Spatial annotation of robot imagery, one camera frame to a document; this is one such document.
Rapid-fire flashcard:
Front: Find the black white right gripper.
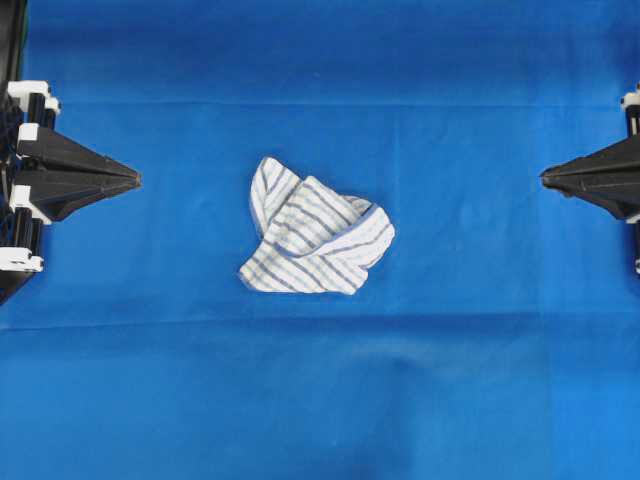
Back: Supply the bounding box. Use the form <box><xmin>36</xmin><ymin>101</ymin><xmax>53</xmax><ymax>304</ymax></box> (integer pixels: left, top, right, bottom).
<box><xmin>540</xmin><ymin>82</ymin><xmax>640</xmax><ymax>275</ymax></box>

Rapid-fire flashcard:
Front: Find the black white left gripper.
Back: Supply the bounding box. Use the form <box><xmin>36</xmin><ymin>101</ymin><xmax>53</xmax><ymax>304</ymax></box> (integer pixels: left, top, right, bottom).
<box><xmin>1</xmin><ymin>80</ymin><xmax>141</xmax><ymax>273</ymax></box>

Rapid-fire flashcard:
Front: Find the blue white striped towel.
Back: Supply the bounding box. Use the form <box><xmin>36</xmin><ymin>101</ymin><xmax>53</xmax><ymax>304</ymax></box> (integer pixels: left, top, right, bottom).
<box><xmin>238</xmin><ymin>156</ymin><xmax>395</xmax><ymax>295</ymax></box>

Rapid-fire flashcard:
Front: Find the blue table cloth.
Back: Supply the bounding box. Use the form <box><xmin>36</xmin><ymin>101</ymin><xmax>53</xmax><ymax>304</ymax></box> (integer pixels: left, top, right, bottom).
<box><xmin>1</xmin><ymin>1</ymin><xmax>639</xmax><ymax>479</ymax></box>

